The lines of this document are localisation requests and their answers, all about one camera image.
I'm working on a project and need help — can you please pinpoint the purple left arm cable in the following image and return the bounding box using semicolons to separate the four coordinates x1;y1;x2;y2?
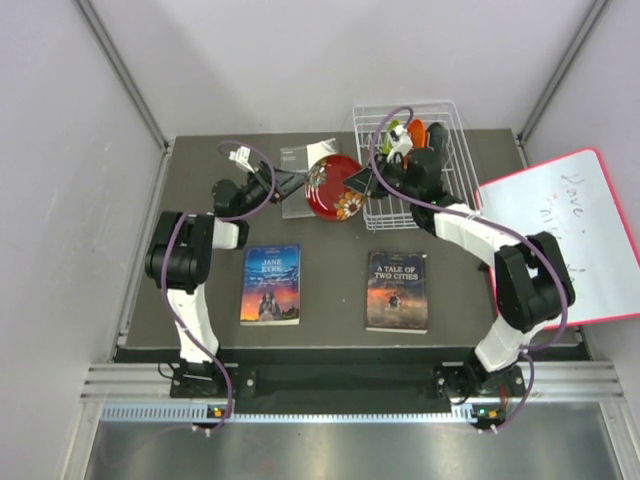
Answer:
162;141;281;434

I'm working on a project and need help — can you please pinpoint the pink framed whiteboard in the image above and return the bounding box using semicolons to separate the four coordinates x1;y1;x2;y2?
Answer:
475;148;639;326

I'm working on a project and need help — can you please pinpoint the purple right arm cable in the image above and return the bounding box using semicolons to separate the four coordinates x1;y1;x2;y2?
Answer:
367;105;571;434

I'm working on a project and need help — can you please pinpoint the Tale of Two Cities book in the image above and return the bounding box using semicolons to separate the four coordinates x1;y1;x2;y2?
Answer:
365;251;429;334

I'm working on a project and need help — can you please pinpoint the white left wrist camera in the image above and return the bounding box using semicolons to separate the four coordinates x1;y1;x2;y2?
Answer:
229;146;255;173

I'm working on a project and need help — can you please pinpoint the black plate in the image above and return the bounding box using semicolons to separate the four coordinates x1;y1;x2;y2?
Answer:
425;122;449;163

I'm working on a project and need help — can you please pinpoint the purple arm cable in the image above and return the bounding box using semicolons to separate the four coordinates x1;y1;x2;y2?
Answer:
367;105;571;434
162;141;281;434

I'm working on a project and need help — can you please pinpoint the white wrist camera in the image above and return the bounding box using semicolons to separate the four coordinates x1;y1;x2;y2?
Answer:
229;146;255;173
388;124;413;157

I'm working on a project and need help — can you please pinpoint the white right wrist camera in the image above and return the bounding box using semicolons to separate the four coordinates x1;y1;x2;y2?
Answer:
388;124;413;157

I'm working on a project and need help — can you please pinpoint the aluminium front rail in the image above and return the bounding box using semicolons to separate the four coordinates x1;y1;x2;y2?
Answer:
80;361;624;426

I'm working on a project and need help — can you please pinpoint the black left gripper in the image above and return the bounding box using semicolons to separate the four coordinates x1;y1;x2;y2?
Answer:
236;160;308;219

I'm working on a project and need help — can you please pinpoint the Canon setup guide booklet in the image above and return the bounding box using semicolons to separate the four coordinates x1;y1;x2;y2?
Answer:
280;137;341;220

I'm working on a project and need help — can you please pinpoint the lime green plate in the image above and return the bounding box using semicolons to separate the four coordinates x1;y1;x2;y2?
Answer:
382;119;400;155

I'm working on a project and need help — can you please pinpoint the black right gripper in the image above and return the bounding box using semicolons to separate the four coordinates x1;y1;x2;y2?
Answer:
342;153;419;205

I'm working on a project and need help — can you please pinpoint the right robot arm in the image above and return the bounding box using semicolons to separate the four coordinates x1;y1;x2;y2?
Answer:
343;147;575;397

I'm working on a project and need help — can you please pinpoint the red floral plate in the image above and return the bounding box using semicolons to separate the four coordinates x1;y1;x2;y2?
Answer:
304;154;364;222

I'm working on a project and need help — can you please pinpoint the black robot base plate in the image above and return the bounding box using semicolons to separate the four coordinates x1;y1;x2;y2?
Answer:
170;364;525;400

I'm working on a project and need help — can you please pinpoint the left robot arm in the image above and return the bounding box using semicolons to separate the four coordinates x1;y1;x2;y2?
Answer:
145;161;305;398

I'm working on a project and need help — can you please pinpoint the white wire dish rack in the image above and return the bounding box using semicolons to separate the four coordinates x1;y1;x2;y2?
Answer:
353;100;481;231

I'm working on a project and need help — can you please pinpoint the Jane Eyre book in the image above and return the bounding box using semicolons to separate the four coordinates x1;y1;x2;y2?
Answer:
240;244;301;326

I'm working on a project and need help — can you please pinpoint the orange plate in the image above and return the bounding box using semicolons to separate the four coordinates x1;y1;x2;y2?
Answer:
407;118;427;149

